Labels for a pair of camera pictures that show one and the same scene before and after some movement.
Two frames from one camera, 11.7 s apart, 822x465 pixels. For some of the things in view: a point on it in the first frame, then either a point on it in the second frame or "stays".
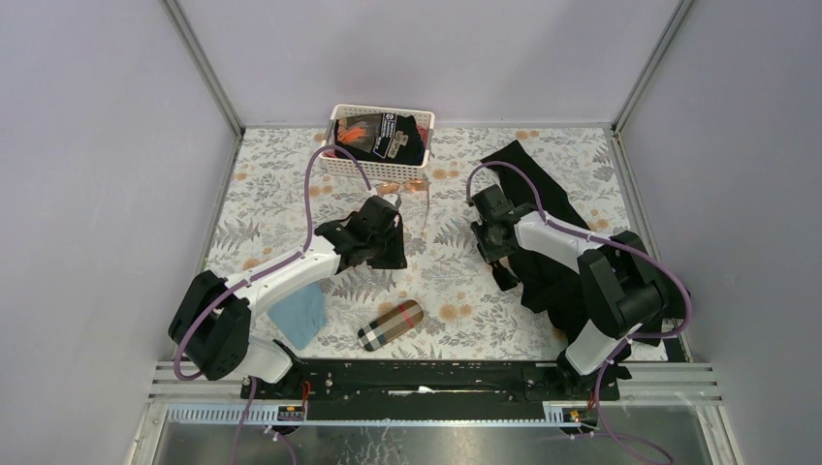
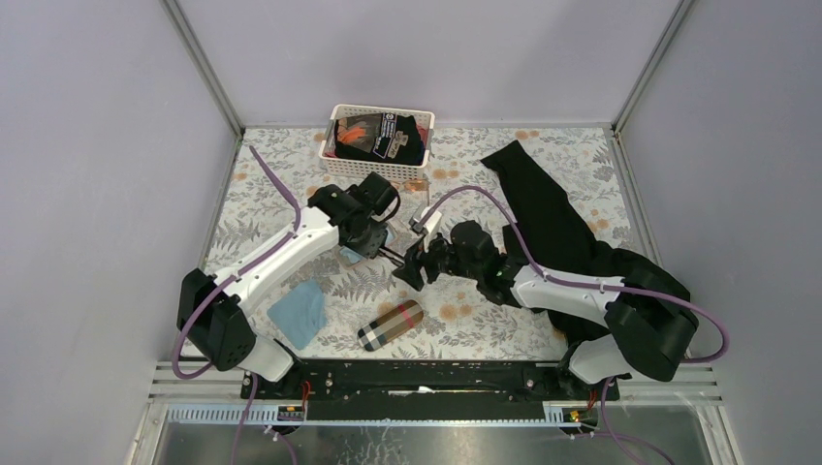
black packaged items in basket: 386,138 stays
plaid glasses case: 390,325 stays
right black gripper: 489,253 -> 410,271
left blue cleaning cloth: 301,316 stays
